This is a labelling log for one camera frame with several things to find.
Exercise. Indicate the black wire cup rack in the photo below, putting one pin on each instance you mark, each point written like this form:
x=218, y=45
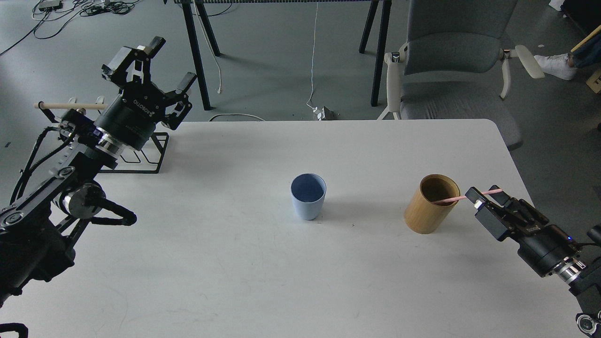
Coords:
x=146, y=161

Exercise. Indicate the light blue plastic cup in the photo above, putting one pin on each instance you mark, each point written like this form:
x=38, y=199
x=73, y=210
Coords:
x=308, y=193

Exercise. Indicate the white sneaker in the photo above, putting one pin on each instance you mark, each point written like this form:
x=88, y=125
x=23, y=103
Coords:
x=560, y=66

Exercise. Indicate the black table leg right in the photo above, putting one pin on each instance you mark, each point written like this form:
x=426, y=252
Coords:
x=381, y=43

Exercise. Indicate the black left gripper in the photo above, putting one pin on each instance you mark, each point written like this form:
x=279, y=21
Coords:
x=129, y=118

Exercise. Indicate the grey office chair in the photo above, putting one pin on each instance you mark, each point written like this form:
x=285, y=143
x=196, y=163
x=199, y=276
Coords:
x=462, y=36

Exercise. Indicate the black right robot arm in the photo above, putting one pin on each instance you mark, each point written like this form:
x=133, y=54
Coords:
x=586, y=289

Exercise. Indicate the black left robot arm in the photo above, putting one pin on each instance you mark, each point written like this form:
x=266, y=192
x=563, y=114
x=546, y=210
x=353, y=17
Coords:
x=56, y=196

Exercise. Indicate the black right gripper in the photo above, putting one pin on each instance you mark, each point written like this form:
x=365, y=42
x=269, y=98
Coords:
x=545, y=247

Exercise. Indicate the bamboo cylindrical holder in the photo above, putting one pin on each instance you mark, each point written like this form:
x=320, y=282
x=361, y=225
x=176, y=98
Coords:
x=426, y=211

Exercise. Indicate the white power adapter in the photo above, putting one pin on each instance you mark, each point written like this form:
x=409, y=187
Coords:
x=322, y=113

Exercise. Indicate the pink chopstick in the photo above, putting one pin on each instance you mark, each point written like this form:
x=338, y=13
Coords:
x=462, y=197

